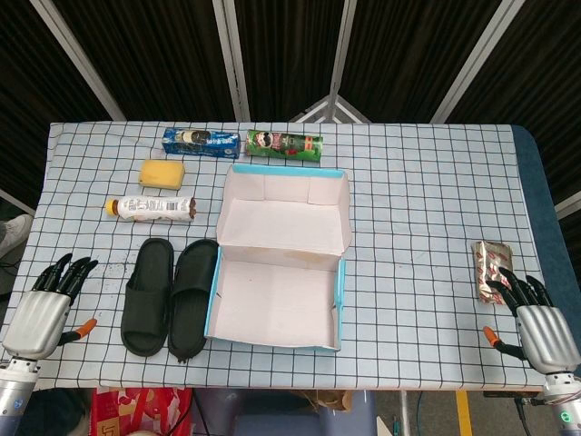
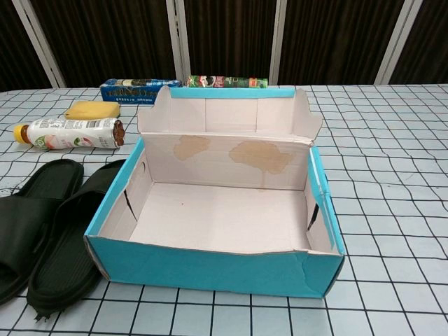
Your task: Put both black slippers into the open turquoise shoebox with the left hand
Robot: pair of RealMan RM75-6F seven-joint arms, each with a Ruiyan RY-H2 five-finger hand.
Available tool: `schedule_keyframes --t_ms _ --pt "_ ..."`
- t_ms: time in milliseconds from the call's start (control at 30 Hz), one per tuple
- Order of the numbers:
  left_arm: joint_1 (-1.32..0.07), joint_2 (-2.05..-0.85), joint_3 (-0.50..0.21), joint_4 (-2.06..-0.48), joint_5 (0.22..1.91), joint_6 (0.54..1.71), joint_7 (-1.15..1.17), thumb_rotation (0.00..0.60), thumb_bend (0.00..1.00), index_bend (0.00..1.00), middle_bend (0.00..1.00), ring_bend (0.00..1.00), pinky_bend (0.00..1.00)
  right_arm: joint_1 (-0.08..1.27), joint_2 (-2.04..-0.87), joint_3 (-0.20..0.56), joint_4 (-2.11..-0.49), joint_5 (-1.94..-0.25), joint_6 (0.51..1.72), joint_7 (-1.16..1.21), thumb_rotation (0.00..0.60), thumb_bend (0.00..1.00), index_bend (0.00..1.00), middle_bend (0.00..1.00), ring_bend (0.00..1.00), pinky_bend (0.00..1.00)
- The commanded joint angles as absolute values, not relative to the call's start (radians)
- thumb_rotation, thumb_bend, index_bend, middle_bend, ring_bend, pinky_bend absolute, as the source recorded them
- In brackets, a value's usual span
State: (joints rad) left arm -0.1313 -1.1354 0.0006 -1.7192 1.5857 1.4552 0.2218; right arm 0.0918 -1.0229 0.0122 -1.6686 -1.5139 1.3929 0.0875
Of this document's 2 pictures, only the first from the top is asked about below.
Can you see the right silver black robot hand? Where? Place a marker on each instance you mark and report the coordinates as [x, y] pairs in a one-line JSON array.
[[544, 331]]

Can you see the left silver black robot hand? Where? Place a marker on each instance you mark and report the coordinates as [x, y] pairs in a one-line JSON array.
[[36, 318]]

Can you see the black slipper with frayed toe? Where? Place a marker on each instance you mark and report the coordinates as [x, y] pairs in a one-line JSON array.
[[190, 295]]

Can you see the light blue shoe box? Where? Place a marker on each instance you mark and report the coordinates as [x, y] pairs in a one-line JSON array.
[[277, 290]]

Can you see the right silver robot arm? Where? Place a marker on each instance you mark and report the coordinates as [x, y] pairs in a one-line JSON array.
[[565, 399]]

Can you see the white shoe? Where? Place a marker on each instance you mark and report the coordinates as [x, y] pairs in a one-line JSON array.
[[16, 231]]

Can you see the red patterned bag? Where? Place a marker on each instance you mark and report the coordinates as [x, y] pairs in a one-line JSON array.
[[136, 409]]

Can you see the blue snack package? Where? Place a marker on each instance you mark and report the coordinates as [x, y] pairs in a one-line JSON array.
[[202, 143]]

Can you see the silver red snack packet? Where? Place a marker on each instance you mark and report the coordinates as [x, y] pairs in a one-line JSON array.
[[492, 265]]

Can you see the blue padded table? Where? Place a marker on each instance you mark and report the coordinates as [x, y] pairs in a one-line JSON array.
[[540, 191]]

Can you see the white drink bottle yellow cap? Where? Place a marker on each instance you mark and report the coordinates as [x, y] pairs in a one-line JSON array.
[[150, 210]]

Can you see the metal table leg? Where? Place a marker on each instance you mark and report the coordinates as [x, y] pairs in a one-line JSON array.
[[404, 413]]

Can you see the checked light blue tablecloth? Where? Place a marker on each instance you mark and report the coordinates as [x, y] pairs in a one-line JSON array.
[[408, 227]]

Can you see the yellow sponge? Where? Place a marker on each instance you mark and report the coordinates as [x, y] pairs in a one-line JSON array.
[[162, 173]]

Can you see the brown paper bag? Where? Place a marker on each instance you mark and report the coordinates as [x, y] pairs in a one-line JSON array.
[[324, 399]]

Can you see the blue chair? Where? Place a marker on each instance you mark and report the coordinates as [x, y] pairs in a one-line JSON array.
[[281, 420]]

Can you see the dark folding partition screen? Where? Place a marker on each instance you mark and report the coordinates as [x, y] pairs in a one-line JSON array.
[[159, 54]]

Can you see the green chips can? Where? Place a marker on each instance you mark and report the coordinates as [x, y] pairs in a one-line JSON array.
[[283, 145]]

